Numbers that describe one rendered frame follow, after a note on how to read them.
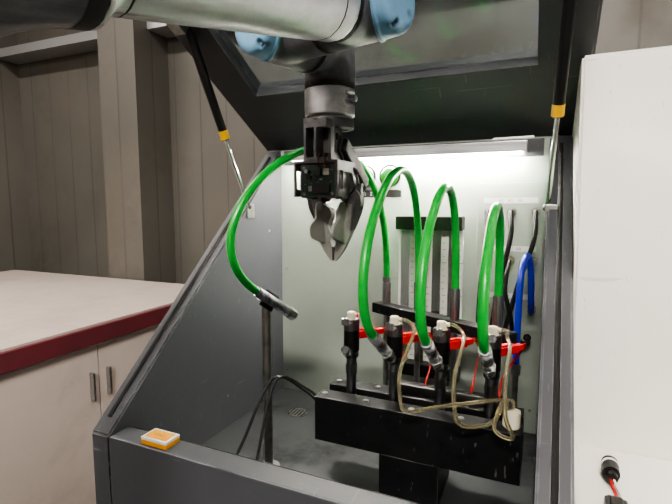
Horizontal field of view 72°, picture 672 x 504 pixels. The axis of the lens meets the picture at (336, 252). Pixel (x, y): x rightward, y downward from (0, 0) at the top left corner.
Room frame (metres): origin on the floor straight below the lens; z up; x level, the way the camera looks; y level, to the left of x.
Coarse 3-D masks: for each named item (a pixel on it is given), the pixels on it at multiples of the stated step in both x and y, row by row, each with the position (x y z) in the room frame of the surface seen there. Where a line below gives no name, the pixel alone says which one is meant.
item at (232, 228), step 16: (288, 160) 0.81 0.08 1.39; (256, 176) 0.78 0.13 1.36; (368, 176) 0.95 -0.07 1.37; (240, 208) 0.75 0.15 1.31; (384, 224) 0.98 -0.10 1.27; (384, 240) 0.98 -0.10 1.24; (384, 256) 0.99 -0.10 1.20; (240, 272) 0.75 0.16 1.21; (384, 272) 0.99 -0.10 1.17; (256, 288) 0.77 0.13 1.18
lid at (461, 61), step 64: (448, 0) 0.77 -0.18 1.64; (512, 0) 0.75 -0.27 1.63; (256, 64) 0.99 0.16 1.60; (384, 64) 0.91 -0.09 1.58; (448, 64) 0.88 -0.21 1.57; (512, 64) 0.84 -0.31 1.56; (576, 64) 0.80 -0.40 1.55; (256, 128) 1.16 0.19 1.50; (384, 128) 1.05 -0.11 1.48; (448, 128) 1.01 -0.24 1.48; (512, 128) 0.97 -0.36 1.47
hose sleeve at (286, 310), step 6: (258, 294) 0.77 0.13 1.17; (264, 294) 0.77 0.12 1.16; (270, 294) 0.79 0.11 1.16; (264, 300) 0.78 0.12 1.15; (270, 300) 0.78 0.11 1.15; (276, 300) 0.79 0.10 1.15; (276, 306) 0.79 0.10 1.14; (282, 306) 0.80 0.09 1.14; (288, 306) 0.81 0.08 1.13; (282, 312) 0.80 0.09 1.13; (288, 312) 0.81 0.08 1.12
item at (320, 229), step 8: (320, 208) 0.72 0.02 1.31; (328, 208) 0.72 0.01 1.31; (320, 216) 0.72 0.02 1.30; (328, 216) 0.72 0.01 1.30; (312, 224) 0.69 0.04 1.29; (320, 224) 0.72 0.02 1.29; (328, 224) 0.72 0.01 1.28; (312, 232) 0.69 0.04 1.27; (320, 232) 0.71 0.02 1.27; (328, 232) 0.72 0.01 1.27; (320, 240) 0.71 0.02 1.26; (328, 240) 0.72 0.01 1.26; (328, 248) 0.72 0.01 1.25; (328, 256) 0.72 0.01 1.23
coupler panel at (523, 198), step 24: (480, 192) 0.99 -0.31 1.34; (504, 192) 0.97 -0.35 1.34; (528, 192) 0.95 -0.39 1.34; (480, 216) 0.99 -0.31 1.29; (504, 216) 0.97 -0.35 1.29; (528, 216) 0.95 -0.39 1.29; (480, 240) 0.99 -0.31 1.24; (504, 240) 0.97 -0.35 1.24; (528, 240) 0.95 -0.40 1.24; (480, 264) 0.99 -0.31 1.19; (504, 312) 0.96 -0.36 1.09
